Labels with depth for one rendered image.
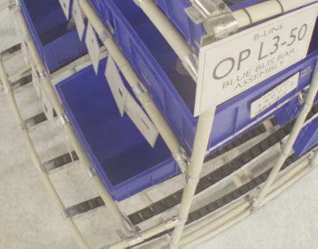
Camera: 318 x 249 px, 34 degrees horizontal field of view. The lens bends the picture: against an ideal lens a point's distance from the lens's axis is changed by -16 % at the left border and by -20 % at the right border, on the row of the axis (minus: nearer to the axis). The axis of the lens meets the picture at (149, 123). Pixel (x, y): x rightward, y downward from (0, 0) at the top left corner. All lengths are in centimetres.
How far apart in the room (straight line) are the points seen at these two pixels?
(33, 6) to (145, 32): 70
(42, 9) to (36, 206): 91
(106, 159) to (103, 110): 15
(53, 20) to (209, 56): 120
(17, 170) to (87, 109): 85
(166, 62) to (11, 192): 127
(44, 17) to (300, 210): 145
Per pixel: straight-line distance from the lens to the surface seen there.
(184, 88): 143
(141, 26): 153
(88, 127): 177
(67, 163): 205
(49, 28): 199
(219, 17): 84
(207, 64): 89
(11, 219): 248
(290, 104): 180
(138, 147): 173
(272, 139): 177
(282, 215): 250
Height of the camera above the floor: 231
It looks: 64 degrees down
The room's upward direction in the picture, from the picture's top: 2 degrees clockwise
